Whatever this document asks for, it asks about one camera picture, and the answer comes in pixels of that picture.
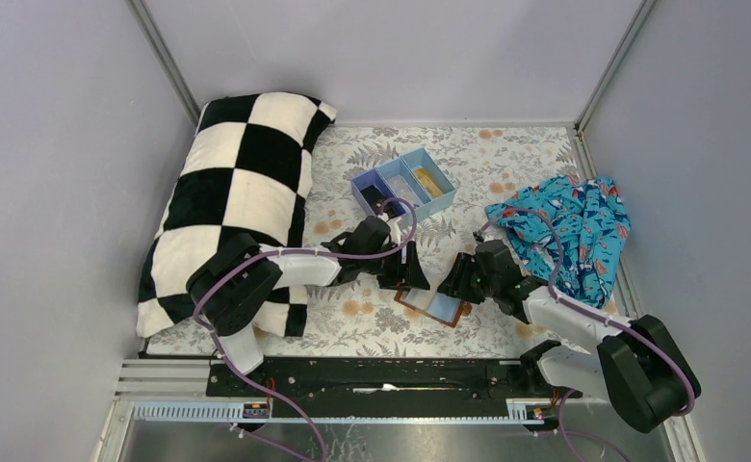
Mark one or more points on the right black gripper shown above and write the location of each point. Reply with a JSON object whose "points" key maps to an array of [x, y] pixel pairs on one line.
{"points": [[463, 280]]}

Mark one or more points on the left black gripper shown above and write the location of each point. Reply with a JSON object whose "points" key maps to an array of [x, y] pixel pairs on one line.
{"points": [[404, 269]]}

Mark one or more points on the brown leather card holder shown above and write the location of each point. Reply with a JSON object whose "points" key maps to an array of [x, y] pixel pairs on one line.
{"points": [[442, 308]]}

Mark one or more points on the silver grey credit card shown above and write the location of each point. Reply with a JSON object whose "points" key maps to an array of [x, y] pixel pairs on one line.
{"points": [[401, 188]]}

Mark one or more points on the orange credit card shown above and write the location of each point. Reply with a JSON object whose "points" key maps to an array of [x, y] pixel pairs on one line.
{"points": [[427, 181]]}

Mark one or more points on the blue compartment organizer box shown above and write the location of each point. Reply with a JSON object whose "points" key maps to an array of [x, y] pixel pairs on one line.
{"points": [[412, 180]]}

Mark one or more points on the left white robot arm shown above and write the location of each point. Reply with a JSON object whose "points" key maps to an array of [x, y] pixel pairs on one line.
{"points": [[229, 289]]}

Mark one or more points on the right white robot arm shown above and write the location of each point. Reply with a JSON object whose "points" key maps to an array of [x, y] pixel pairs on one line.
{"points": [[634, 365]]}

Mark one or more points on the floral table mat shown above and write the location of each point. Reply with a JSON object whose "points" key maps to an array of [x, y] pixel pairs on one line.
{"points": [[358, 319]]}

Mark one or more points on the black item in box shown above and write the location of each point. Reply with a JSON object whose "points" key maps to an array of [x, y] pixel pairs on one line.
{"points": [[378, 202]]}

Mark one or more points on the blue patterned cloth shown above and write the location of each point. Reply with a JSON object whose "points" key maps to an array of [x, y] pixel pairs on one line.
{"points": [[584, 224]]}

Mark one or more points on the black white checkered pillow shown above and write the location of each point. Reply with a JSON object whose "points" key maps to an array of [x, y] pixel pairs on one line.
{"points": [[248, 171]]}

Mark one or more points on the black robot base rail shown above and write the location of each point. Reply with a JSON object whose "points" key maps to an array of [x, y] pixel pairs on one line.
{"points": [[388, 388]]}

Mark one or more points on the white slotted cable duct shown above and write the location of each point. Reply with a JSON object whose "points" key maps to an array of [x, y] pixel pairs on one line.
{"points": [[225, 412]]}

